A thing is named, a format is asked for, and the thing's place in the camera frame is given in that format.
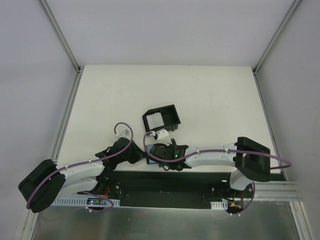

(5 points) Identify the black leather card holder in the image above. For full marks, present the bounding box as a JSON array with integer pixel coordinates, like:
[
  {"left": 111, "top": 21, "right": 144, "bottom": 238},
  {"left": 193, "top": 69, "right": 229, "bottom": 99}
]
[{"left": 144, "top": 143, "right": 161, "bottom": 166}]

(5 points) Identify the black card tray box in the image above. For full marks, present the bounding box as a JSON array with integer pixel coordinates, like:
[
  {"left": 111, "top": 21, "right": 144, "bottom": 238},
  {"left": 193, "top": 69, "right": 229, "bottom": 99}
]
[{"left": 142, "top": 104, "right": 181, "bottom": 132}]

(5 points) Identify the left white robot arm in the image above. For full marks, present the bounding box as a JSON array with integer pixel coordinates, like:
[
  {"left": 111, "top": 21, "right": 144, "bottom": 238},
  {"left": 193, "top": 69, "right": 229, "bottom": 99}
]
[{"left": 18, "top": 137, "right": 147, "bottom": 213}]

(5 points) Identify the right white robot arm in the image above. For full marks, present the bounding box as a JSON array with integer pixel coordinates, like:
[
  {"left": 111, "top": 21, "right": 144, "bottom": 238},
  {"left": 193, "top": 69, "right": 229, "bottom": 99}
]
[{"left": 147, "top": 137, "right": 271, "bottom": 198}]

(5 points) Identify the white credit card stack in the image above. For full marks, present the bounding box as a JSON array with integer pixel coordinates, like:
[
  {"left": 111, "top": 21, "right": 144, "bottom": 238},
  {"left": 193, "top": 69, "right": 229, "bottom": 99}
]
[{"left": 146, "top": 112, "right": 165, "bottom": 130}]

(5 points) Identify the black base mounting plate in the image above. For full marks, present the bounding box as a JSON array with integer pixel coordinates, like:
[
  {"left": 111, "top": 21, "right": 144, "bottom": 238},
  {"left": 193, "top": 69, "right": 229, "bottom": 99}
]
[{"left": 48, "top": 168, "right": 287, "bottom": 208}]

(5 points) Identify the left electronics board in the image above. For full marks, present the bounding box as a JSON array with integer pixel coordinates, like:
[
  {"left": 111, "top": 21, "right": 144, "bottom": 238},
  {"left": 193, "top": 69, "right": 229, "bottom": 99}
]
[{"left": 87, "top": 198, "right": 108, "bottom": 206}]

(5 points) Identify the electronics board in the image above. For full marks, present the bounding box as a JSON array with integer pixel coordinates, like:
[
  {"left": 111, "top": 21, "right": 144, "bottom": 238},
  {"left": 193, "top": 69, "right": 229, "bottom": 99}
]
[
  {"left": 228, "top": 201, "right": 244, "bottom": 209},
  {"left": 87, "top": 198, "right": 108, "bottom": 206}
]

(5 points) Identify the right electronics board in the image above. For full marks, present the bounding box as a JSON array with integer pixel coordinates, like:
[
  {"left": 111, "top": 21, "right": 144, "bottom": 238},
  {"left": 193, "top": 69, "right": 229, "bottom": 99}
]
[{"left": 228, "top": 201, "right": 244, "bottom": 209}]

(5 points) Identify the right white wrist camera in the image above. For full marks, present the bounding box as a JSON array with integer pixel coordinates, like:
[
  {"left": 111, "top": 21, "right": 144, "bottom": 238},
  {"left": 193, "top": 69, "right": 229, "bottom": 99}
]
[{"left": 149, "top": 128, "right": 170, "bottom": 140}]

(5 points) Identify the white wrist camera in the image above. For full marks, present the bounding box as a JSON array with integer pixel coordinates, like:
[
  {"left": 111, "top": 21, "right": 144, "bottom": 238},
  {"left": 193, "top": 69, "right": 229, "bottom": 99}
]
[
  {"left": 115, "top": 128, "right": 132, "bottom": 139},
  {"left": 149, "top": 128, "right": 170, "bottom": 140}
]

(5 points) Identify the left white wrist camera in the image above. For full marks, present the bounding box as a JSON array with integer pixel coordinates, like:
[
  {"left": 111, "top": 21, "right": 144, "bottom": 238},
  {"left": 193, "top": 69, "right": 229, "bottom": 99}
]
[{"left": 115, "top": 128, "right": 132, "bottom": 139}]

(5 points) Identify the right white cable duct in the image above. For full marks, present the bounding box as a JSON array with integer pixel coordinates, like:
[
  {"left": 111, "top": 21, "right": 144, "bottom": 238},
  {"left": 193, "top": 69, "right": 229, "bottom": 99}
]
[{"left": 210, "top": 200, "right": 228, "bottom": 211}]

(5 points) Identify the white cable duct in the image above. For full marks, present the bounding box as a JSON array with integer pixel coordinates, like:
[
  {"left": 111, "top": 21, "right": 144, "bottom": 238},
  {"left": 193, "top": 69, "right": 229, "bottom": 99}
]
[
  {"left": 51, "top": 196, "right": 120, "bottom": 208},
  {"left": 210, "top": 200, "right": 228, "bottom": 211}
]

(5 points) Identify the left aluminium side rail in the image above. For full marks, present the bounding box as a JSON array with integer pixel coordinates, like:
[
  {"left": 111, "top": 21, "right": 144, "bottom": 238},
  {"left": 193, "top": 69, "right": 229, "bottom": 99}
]
[{"left": 49, "top": 67, "right": 84, "bottom": 163}]

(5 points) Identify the aluminium side rail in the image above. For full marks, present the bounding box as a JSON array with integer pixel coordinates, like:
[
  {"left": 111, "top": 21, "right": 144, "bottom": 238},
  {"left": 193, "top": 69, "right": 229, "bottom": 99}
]
[
  {"left": 49, "top": 67, "right": 84, "bottom": 163},
  {"left": 252, "top": 72, "right": 287, "bottom": 176}
]

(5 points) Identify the left white cable duct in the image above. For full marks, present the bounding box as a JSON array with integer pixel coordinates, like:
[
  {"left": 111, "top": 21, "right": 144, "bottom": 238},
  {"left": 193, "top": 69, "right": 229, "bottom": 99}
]
[{"left": 51, "top": 196, "right": 120, "bottom": 208}]

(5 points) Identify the right aluminium side rail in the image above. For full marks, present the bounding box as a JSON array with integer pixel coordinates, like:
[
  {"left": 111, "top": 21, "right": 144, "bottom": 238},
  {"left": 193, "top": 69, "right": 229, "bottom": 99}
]
[{"left": 252, "top": 72, "right": 287, "bottom": 176}]

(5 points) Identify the front aluminium extrusion rail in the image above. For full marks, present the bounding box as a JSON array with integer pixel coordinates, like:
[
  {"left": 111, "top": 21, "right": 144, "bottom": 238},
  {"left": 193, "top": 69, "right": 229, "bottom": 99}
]
[{"left": 254, "top": 181, "right": 303, "bottom": 202}]

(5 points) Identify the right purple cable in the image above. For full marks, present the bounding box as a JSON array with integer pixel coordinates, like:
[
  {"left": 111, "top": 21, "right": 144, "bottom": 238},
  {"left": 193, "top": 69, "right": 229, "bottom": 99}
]
[{"left": 142, "top": 131, "right": 292, "bottom": 171}]

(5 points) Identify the left aluminium frame post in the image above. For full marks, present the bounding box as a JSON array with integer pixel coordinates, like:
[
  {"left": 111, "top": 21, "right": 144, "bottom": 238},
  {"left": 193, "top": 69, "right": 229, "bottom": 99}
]
[{"left": 37, "top": 0, "right": 81, "bottom": 72}]

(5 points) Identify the aluminium frame post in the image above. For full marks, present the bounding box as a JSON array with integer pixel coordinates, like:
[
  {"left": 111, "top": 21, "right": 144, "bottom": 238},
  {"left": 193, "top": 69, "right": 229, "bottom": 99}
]
[
  {"left": 252, "top": 0, "right": 303, "bottom": 76},
  {"left": 37, "top": 0, "right": 81, "bottom": 72}
]

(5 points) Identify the right aluminium frame post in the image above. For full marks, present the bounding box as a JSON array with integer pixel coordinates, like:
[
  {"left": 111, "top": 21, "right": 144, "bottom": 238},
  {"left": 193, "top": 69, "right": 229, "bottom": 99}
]
[{"left": 252, "top": 0, "right": 303, "bottom": 76}]

